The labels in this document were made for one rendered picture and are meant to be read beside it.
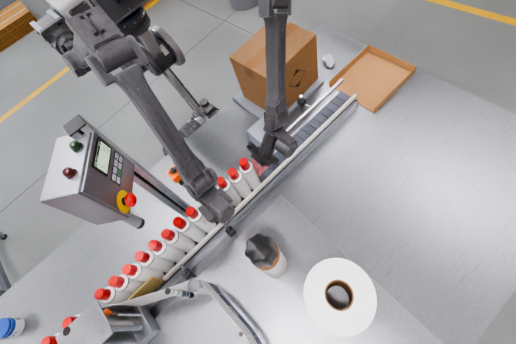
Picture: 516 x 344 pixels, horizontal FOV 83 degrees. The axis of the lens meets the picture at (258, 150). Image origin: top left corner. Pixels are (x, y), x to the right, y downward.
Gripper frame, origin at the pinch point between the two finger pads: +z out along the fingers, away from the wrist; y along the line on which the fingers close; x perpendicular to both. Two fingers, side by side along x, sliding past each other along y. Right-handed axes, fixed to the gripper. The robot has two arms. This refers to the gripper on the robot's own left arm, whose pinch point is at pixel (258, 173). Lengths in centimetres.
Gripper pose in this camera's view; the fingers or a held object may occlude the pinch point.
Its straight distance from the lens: 116.9
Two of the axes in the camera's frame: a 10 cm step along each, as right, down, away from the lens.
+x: 7.0, -2.2, 6.8
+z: -2.7, 8.0, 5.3
